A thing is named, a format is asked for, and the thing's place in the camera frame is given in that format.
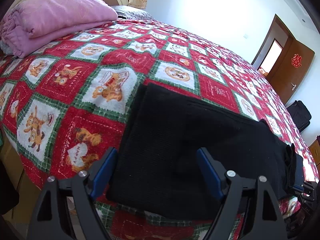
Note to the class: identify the black folding chair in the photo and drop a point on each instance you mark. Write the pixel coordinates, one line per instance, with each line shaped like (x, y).
(300, 115)

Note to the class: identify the red patchwork printed bedspread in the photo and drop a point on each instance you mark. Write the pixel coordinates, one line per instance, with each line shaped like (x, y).
(75, 80)

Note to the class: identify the wooden cabinet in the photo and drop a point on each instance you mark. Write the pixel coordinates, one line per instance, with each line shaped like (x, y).
(315, 152)

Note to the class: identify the brown wooden door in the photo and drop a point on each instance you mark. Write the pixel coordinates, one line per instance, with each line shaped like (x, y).
(290, 75)

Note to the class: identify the brown door frame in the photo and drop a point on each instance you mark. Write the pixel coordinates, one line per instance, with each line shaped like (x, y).
(268, 35)

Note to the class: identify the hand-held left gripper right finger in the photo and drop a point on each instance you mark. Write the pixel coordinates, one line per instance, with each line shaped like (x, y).
(210, 172)

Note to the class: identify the black pants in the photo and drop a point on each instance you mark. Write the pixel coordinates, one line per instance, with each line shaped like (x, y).
(175, 142)

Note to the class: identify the striped pillow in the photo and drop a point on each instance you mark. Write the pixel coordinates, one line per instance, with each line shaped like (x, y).
(132, 12)

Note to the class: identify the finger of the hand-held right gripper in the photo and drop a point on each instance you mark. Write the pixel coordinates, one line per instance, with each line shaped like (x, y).
(298, 175)

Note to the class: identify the folded pink blanket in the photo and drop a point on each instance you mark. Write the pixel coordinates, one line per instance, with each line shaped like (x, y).
(57, 17)

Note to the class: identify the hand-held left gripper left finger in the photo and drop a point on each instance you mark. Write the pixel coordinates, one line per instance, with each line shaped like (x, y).
(105, 170)

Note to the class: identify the beige bed base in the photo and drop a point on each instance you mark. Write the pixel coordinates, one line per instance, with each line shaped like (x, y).
(22, 190)

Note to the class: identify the red paper door decoration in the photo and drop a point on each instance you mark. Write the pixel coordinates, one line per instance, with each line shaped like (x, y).
(296, 60)

